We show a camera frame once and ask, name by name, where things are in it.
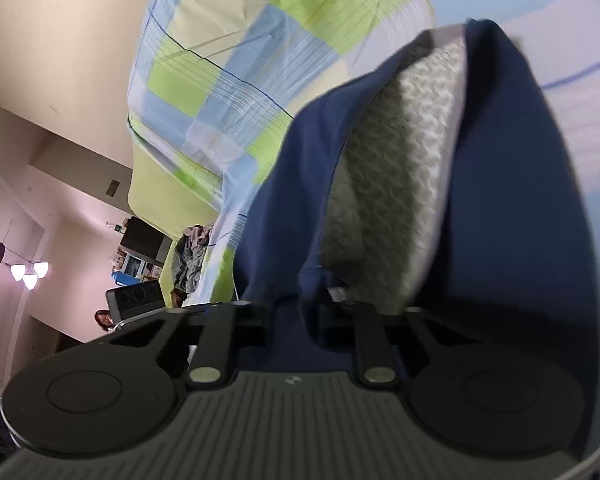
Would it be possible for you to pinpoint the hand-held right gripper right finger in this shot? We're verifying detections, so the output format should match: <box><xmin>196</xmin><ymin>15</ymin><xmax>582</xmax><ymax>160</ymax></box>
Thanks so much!
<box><xmin>339</xmin><ymin>299</ymin><xmax>482</xmax><ymax>389</ymax></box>

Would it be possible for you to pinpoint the light blue microwave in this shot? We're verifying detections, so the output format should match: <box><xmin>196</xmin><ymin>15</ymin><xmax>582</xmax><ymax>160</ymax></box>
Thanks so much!
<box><xmin>122</xmin><ymin>255</ymin><xmax>154</xmax><ymax>279</ymax></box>

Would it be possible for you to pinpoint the ceiling lamp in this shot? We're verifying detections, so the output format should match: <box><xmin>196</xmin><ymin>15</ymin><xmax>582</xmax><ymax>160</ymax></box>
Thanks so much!
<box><xmin>0</xmin><ymin>241</ymin><xmax>52</xmax><ymax>292</ymax></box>

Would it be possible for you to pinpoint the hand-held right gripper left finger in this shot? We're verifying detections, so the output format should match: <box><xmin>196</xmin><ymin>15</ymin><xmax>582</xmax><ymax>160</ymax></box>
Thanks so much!
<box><xmin>86</xmin><ymin>300</ymin><xmax>254</xmax><ymax>389</ymax></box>

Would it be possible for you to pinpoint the black fridge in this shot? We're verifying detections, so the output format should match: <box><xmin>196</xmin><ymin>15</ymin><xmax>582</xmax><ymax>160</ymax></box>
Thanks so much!
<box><xmin>120</xmin><ymin>217</ymin><xmax>174</xmax><ymax>266</ymax></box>

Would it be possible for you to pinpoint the dark grey garment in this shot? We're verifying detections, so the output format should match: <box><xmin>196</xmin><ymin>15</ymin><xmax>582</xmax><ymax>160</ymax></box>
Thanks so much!
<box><xmin>171</xmin><ymin>235</ymin><xmax>212</xmax><ymax>306</ymax></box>

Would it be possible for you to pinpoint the green covered sofa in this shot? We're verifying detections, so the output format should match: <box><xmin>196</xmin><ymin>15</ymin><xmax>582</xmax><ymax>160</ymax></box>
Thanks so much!
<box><xmin>127</xmin><ymin>132</ymin><xmax>227</xmax><ymax>308</ymax></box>

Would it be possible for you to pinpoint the checked blue green blanket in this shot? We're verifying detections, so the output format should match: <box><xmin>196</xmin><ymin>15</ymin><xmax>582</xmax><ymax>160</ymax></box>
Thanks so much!
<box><xmin>126</xmin><ymin>0</ymin><xmax>600</xmax><ymax>311</ymax></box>

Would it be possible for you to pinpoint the navy fleece-lined garment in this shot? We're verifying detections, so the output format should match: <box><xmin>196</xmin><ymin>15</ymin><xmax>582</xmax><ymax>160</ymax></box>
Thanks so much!
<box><xmin>232</xmin><ymin>19</ymin><xmax>600</xmax><ymax>461</ymax></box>

